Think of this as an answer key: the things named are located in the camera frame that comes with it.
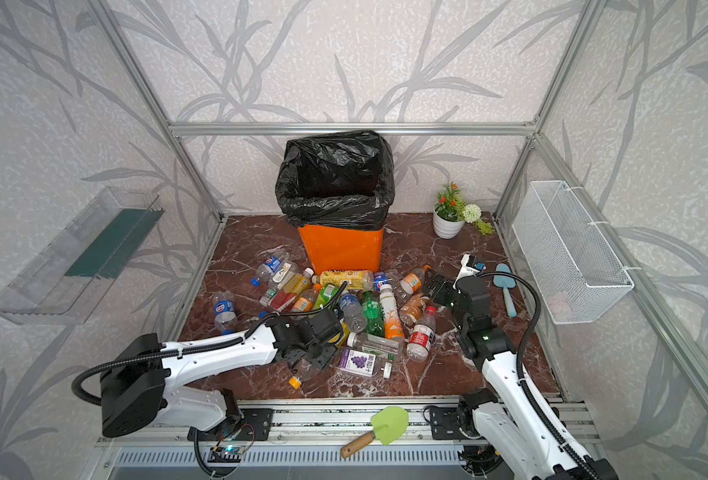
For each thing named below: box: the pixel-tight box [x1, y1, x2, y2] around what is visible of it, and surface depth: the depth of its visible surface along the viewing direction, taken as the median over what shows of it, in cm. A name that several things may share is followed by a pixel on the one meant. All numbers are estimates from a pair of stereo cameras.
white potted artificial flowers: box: [433, 182, 495, 239], surface depth 107 cm
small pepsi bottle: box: [373, 271, 389, 291], surface depth 98 cm
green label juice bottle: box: [313, 284, 339, 310], surface depth 91 cm
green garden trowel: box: [340, 406, 409, 459], surface depth 75 cm
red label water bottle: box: [406, 305, 437, 362], surface depth 84 cm
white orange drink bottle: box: [380, 283, 405, 341], surface depth 90 cm
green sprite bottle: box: [362, 291, 385, 337], surface depth 90 cm
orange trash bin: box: [298, 225, 384, 275], surface depth 99 cm
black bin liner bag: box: [275, 130, 395, 231], surface depth 84 cm
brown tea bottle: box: [399, 294, 430, 320], surface depth 92 cm
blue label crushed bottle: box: [250, 250, 290, 287], surface depth 101 cm
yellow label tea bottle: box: [311, 270, 374, 291], surface depth 95 cm
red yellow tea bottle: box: [270, 268, 314, 312], surface depth 95 cm
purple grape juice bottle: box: [334, 346, 393, 379], surface depth 82 cm
